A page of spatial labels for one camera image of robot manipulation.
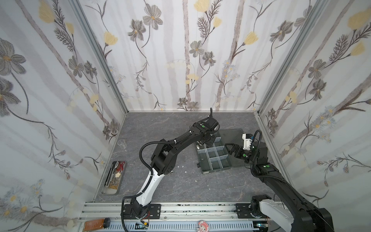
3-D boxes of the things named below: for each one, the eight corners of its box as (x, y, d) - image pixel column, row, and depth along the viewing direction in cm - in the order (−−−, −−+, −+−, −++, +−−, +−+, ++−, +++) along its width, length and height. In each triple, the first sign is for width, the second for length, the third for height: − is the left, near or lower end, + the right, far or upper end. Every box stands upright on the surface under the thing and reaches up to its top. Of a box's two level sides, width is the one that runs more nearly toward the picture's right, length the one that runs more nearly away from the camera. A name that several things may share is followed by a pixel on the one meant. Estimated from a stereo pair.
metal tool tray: (102, 194, 82) (100, 192, 79) (113, 163, 94) (112, 161, 92) (117, 194, 82) (115, 192, 80) (126, 163, 94) (125, 161, 92)
